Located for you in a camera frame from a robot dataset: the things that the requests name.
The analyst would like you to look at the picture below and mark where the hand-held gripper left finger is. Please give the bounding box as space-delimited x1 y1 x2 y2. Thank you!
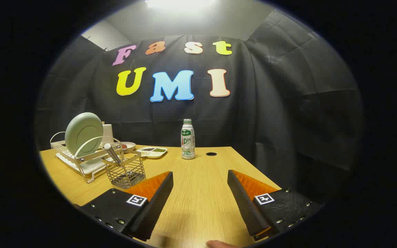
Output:
73 171 174 241

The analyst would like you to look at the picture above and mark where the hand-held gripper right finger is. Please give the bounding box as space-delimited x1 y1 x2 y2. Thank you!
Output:
227 169 323 241

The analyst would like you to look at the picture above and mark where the metal wire basket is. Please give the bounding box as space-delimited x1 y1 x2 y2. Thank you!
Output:
101 150 146 189

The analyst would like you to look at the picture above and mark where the silver handled spoon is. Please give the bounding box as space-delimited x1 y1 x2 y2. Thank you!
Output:
103 143 135 182

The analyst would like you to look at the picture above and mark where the light green plate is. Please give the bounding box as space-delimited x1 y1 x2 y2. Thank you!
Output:
65 112 104 158

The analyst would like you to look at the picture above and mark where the white wire dish rack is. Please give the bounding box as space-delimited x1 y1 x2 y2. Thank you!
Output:
50 131 123 183

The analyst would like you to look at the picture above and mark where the white divided dish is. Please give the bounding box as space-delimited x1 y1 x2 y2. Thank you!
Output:
137 147 168 159

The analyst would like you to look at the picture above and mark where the white drink bottle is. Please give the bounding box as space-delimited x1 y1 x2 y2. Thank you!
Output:
181 119 196 160

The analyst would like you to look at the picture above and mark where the white drip tray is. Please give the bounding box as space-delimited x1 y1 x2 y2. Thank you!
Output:
55 153 108 175

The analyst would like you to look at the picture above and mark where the white toaster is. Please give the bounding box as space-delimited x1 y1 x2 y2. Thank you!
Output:
100 124 113 144

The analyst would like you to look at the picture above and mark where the large ceiling light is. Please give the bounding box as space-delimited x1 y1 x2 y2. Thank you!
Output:
144 0 220 11

